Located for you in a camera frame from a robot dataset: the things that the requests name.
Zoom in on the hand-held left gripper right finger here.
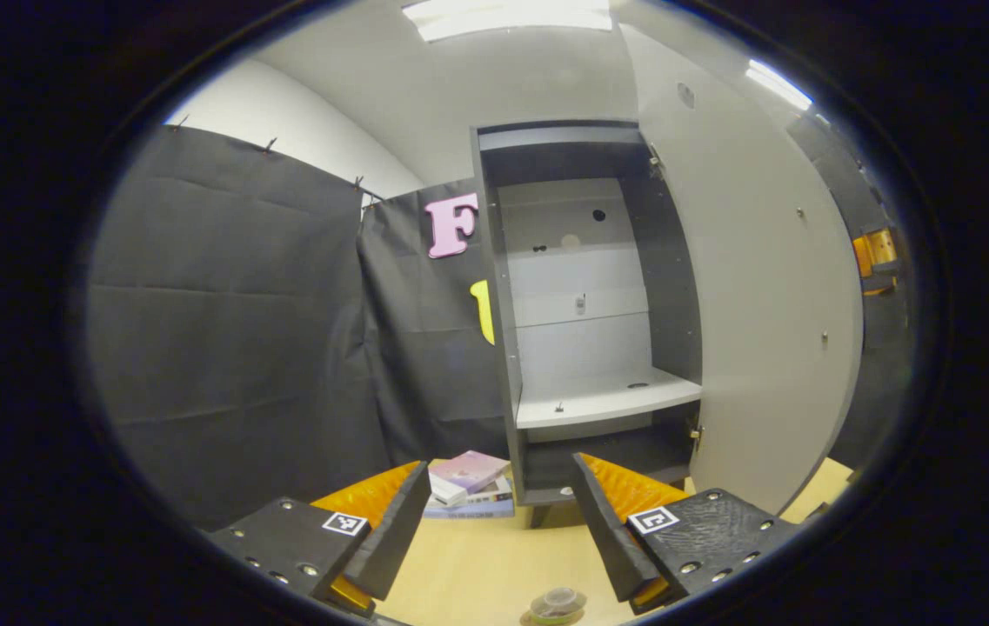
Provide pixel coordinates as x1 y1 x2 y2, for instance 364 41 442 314
571 452 808 616

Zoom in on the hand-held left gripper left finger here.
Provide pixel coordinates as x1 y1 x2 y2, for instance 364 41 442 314
209 461 432 618

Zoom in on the green round coaster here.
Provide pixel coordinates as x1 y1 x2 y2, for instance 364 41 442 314
518 607 586 626

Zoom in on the grey cabinet door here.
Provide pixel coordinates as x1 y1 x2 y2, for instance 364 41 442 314
618 24 865 516

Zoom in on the dark grey cabinet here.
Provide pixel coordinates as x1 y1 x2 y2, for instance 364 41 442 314
470 120 705 529

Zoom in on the white book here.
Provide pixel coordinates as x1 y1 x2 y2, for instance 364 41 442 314
426 472 471 509

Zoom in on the pink book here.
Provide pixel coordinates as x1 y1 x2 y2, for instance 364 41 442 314
429 450 512 495

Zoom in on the ceiling light strip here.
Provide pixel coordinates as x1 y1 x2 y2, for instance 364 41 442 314
745 58 814 111

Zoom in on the black backdrop cloth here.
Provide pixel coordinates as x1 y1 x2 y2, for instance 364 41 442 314
84 111 917 533

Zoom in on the large ceiling light panel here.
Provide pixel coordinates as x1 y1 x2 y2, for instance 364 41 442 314
401 0 614 43

